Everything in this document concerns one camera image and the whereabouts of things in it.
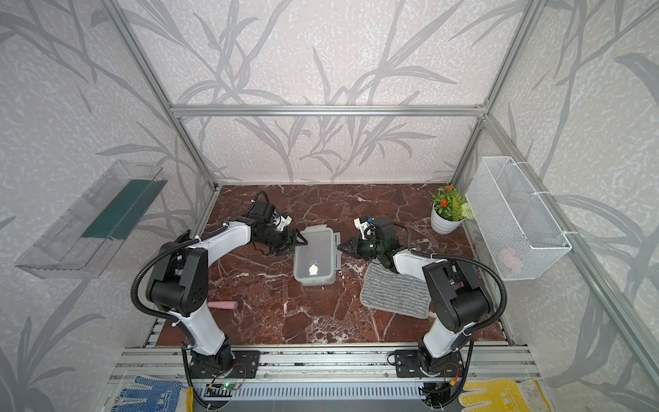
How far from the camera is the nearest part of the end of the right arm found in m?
0.71

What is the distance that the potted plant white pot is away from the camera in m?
0.93

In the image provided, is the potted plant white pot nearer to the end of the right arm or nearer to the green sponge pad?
the end of the right arm
